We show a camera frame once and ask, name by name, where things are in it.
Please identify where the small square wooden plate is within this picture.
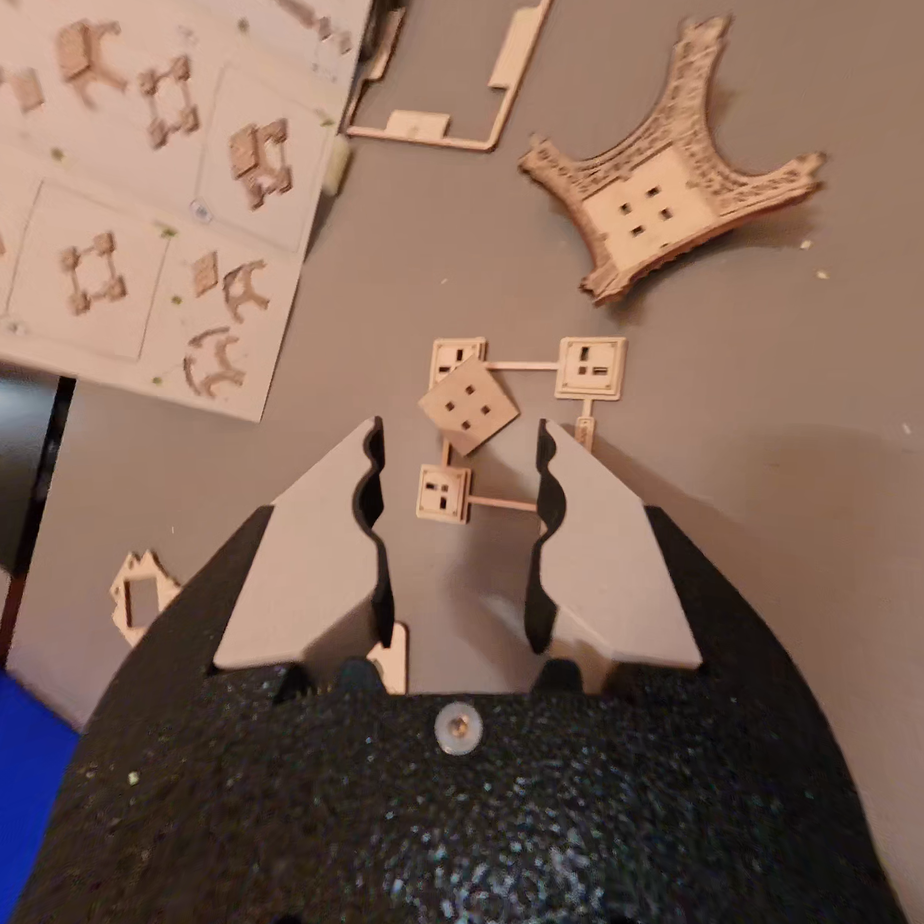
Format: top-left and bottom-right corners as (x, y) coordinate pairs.
(419, 354), (521, 457)

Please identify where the small hollow wooden piece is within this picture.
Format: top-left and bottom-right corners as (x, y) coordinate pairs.
(110, 550), (181, 647)

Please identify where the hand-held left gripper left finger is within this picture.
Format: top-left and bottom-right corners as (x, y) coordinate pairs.
(213, 416), (397, 683)

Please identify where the small flat wooden piece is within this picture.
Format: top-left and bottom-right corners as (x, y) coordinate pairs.
(367, 622), (409, 695)

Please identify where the small white block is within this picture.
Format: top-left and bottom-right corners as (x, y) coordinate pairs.
(321, 137), (352, 194)

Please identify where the paper instruction sheet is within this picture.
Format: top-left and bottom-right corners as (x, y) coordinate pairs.
(0, 0), (372, 423)

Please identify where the wooden tower base model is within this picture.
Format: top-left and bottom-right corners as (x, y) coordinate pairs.
(518, 16), (827, 306)

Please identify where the wooden frame with corner pads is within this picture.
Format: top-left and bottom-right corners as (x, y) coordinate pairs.
(416, 337), (628, 524)

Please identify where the blue bin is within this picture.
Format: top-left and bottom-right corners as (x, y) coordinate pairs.
(0, 667), (80, 924)

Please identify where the empty wooden cutout sheet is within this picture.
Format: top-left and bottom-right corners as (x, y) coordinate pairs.
(339, 0), (553, 153)

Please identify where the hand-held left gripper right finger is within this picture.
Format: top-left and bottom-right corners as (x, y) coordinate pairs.
(525, 419), (703, 694)

